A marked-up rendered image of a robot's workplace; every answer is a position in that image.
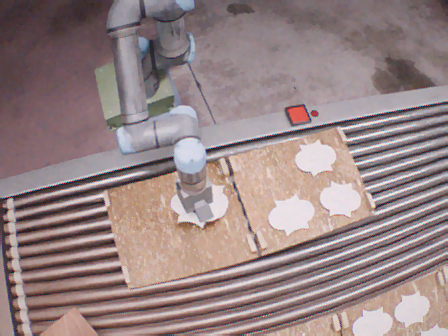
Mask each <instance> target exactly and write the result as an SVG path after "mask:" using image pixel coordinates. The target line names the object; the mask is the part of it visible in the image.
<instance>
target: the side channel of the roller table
mask: <svg viewBox="0 0 448 336"><path fill-rule="evenodd" d="M3 213H5V211H4V208H3V199H2V198H1V197H0V329H1V334H2V336H21V335H20V334H19V331H18V329H17V327H18V325H19V324H21V323H18V321H16V318H15V313H16V312H18V311H19V310H16V309H15V307H14V305H13V299H17V298H16V297H13V295H12V292H11V286H15V285H12V284H11V281H10V279H9V274H11V273H13V272H10V270H9V269H8V266H7V264H8V261H10V259H8V257H7V253H6V250H7V248H8V247H7V245H6V243H5V236H8V235H6V233H5V232H4V225H5V224H7V223H5V222H4V218H3Z"/></svg>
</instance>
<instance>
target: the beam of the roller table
mask: <svg viewBox="0 0 448 336"><path fill-rule="evenodd" d="M447 103H448V85H444V86H438V87H437V86H436V87H431V88H425V89H424V88H422V89H417V90H411V91H409V90H408V91H405V92H404V91H402V92H400V93H399V92H396V93H390V94H384V95H377V96H371V97H368V98H367V97H364V98H361V99H360V98H357V99H354V100H351V99H350V100H347V101H340V102H336V103H333V102H332V103H328V104H324V105H323V104H320V105H317V106H312V107H311V106H308V107H306V109H307V111H308V114H309V115H310V112H311V111H312V110H317V111H318V112H319V116H318V117H315V118H314V117H312V116H311V115H310V118H311V120H312V121H311V124H307V125H304V124H303V125H299V126H295V127H291V124H290V121H289V119H288V117H287V114H286V112H285V111H283V112H279V113H278V112H275V113H270V114H266V115H262V116H257V117H253V118H243V119H240V120H235V121H230V122H226V123H221V124H216V125H212V126H207V127H203V128H200V133H201V138H202V139H201V143H202V145H203V147H204V150H205V152H209V151H213V150H218V149H222V148H227V147H231V146H236V145H240V144H249V143H253V142H258V141H262V140H267V139H271V138H275V137H279V136H284V135H288V134H297V133H300V132H305V131H308V130H312V129H315V130H316V129H320V128H324V127H328V126H335V125H339V124H342V123H345V124H346V123H349V122H353V121H360V120H363V119H370V118H373V117H375V118H377V117H380V116H386V115H389V114H395V113H401V112H404V111H405V112H407V111H410V110H412V111H413V110H416V109H421V108H426V107H432V106H437V105H442V104H444V105H445V104H447ZM173 159H174V152H173V146H171V147H166V148H160V149H154V150H149V151H144V152H139V153H138V154H136V153H133V154H126V155H124V154H122V153H121V152H120V148H116V149H112V150H108V151H104V152H100V153H95V154H91V155H87V156H84V157H80V158H77V159H73V160H70V161H67V162H63V163H60V164H57V165H50V166H48V167H44V168H41V169H38V170H32V171H30V172H26V173H23V174H18V175H15V176H13V177H10V178H5V179H2V180H0V197H1V198H2V199H3V201H5V200H8V199H9V198H12V197H13V198H18V197H20V196H26V195H29V194H34V193H37V192H40V191H42V192H43V191H46V190H49V189H52V188H53V189H55V188H58V187H61V186H64V185H70V184H74V183H78V182H81V181H87V180H91V179H94V178H98V177H101V176H105V175H109V174H117V173H120V172H125V171H128V170H132V169H136V168H140V167H144V166H148V165H153V164H157V163H161V162H165V161H170V160H173Z"/></svg>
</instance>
